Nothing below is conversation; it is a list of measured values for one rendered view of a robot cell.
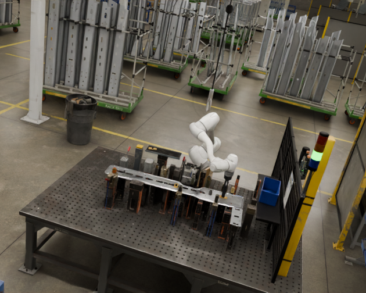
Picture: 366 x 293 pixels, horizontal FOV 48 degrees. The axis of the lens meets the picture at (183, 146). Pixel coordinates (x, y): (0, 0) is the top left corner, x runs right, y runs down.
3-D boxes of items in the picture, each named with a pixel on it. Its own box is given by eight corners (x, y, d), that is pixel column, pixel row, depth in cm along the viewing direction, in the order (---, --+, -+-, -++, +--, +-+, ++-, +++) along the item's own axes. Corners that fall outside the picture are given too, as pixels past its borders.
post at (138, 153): (129, 184, 446) (135, 148, 428) (132, 181, 453) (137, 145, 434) (136, 186, 445) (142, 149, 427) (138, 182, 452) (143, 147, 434)
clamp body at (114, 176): (101, 208, 397) (104, 176, 382) (106, 201, 410) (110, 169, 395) (111, 211, 396) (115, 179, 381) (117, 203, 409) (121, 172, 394)
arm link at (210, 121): (200, 149, 483) (214, 138, 487) (208, 158, 476) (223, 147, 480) (196, 118, 413) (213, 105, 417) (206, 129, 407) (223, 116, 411)
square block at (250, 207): (238, 239, 391) (247, 207, 376) (239, 234, 398) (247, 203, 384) (246, 241, 390) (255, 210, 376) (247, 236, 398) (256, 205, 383)
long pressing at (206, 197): (102, 174, 398) (102, 172, 397) (110, 164, 418) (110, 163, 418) (242, 210, 384) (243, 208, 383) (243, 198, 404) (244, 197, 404)
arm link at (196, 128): (195, 134, 404) (206, 126, 406) (185, 124, 414) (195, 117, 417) (198, 142, 414) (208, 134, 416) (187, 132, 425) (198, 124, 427)
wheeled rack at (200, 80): (225, 103, 995) (242, 29, 922) (185, 93, 1011) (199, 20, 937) (235, 84, 1167) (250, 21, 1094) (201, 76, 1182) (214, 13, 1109)
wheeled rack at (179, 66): (111, 64, 1123) (118, -3, 1050) (124, 58, 1213) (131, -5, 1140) (179, 80, 1100) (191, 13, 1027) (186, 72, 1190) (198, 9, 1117)
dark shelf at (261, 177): (255, 220, 371) (255, 217, 369) (257, 175, 452) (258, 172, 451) (279, 226, 368) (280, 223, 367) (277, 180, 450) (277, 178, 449)
